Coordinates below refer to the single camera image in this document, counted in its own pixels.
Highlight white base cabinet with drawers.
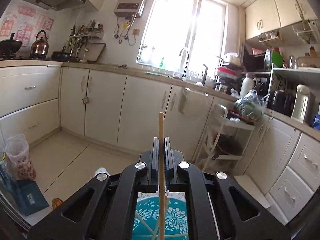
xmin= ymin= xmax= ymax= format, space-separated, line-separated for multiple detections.
xmin=245 ymin=115 xmax=320 ymax=227

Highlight white rolling cart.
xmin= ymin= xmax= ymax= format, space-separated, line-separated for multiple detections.
xmin=194 ymin=104 xmax=257 ymax=178

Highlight red paper wall stickers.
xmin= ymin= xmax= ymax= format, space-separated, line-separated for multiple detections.
xmin=0 ymin=5 xmax=55 ymax=42

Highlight cream wall cabinets above rack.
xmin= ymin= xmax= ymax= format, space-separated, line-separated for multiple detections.
xmin=245 ymin=0 xmax=319 ymax=40

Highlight white two-drawer base cabinet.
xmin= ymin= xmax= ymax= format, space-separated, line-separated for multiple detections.
xmin=0 ymin=65 xmax=62 ymax=144

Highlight green cutting board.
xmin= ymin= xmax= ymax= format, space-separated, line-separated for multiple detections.
xmin=271 ymin=51 xmax=284 ymax=67

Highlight dark lidded pot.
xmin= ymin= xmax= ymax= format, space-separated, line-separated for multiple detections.
xmin=212 ymin=135 xmax=244 ymax=160

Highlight pale wooden chopstick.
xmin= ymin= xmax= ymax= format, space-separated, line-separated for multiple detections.
xmin=158 ymin=112 xmax=167 ymax=240

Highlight bundle of wooden chopsticks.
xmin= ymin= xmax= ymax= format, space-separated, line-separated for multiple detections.
xmin=135 ymin=211 xmax=188 ymax=240

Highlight stack of red bowls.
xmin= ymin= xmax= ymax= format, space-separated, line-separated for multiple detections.
xmin=216 ymin=65 xmax=244 ymax=80

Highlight white wire hanging basket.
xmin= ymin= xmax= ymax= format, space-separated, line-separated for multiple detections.
xmin=292 ymin=19 xmax=320 ymax=44

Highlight black small pot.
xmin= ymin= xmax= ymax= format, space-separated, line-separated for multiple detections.
xmin=52 ymin=46 xmax=72 ymax=62

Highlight white hanging door bin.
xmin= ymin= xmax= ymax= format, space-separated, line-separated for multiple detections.
xmin=179 ymin=87 xmax=208 ymax=113

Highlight wire basket with jars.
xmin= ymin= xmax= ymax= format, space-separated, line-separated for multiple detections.
xmin=258 ymin=29 xmax=285 ymax=47

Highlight wall utensil rack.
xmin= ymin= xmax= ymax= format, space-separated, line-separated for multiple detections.
xmin=68 ymin=20 xmax=105 ymax=55

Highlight trash bin with plastic bag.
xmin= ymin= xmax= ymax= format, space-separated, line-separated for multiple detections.
xmin=5 ymin=134 xmax=37 ymax=180

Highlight kitchen window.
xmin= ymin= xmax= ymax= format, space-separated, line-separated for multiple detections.
xmin=136 ymin=0 xmax=228 ymax=77

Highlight black tap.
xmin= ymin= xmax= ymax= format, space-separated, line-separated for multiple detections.
xmin=201 ymin=64 xmax=209 ymax=87

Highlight black wok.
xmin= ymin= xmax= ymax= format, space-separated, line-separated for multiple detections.
xmin=0 ymin=32 xmax=23 ymax=55

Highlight white base cabinets under window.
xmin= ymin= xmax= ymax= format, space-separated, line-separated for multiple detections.
xmin=60 ymin=66 xmax=216 ymax=160

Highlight white countertop shelf rack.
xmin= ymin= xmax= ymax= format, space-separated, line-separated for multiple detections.
xmin=267 ymin=66 xmax=320 ymax=98

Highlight teal cardboard box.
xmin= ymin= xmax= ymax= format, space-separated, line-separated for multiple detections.
xmin=15 ymin=180 xmax=50 ymax=215

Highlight grey gas water heater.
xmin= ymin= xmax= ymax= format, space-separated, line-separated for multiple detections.
xmin=114 ymin=0 xmax=150 ymax=18

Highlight chrome gooseneck faucet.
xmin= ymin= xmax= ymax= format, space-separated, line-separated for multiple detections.
xmin=179 ymin=47 xmax=190 ymax=80

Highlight white electric thermo pot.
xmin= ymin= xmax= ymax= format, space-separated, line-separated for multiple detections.
xmin=291 ymin=84 xmax=317 ymax=123

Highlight steel whistling kettle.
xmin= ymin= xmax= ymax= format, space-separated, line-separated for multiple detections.
xmin=29 ymin=30 xmax=50 ymax=57

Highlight black microwave oven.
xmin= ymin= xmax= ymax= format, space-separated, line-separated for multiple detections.
xmin=241 ymin=45 xmax=272 ymax=72

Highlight white thermos jug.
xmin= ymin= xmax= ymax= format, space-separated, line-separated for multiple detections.
xmin=239 ymin=76 xmax=255 ymax=98

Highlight plastic bag of vegetables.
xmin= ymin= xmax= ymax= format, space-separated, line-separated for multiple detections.
xmin=232 ymin=90 xmax=270 ymax=123

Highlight teal plastic lattice basket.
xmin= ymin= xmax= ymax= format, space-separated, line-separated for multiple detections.
xmin=131 ymin=192 xmax=189 ymax=240

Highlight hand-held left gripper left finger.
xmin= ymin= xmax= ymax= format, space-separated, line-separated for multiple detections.
xmin=26 ymin=137 xmax=160 ymax=240

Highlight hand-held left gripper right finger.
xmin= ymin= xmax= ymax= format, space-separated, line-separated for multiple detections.
xmin=164 ymin=137 xmax=292 ymax=240

